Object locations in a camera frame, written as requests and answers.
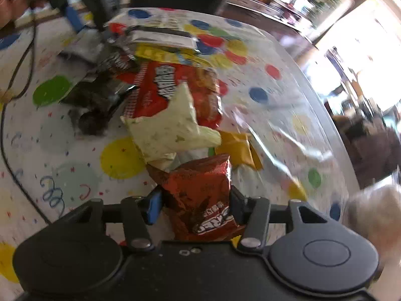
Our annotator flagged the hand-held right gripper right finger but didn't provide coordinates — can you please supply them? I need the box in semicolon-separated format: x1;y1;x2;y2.
230;186;328;254

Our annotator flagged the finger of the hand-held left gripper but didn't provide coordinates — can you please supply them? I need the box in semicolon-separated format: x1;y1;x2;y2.
63;5;86;35

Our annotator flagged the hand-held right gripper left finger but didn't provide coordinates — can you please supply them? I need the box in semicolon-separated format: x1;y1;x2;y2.
61;186;163;253

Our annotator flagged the red-orange chip bag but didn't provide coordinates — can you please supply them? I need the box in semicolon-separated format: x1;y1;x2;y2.
147;154;248;242

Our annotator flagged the dark round snack packet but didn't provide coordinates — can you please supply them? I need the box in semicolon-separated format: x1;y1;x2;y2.
70;107;116;137

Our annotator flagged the grey foil packet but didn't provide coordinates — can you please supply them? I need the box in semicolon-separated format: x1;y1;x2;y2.
58;33;107;66

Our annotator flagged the mustard yellow packet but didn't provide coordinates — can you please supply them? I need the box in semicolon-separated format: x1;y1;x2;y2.
215;132;264;170

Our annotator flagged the brown snack packet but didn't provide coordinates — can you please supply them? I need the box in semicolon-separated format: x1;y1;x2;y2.
100;50;138;76

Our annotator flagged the pale green chip bag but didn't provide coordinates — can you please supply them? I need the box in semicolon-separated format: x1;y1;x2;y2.
121;82;223;171

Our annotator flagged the silver packet with black stripe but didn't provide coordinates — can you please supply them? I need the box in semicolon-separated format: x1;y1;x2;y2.
125;27;199;51

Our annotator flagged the bright yellow packet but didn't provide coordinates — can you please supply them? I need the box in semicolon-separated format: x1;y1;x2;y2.
135;44;201;66

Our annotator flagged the red snack bag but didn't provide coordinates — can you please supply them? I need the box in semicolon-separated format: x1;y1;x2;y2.
114;61;224;129

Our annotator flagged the polka dot tablecloth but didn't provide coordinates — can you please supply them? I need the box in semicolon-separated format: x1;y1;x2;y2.
0;6;358;301

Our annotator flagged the white plastic bag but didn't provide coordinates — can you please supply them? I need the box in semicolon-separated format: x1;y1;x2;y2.
343;182;401;258

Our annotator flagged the black cable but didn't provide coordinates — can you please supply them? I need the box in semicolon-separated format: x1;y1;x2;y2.
0;19;52;224

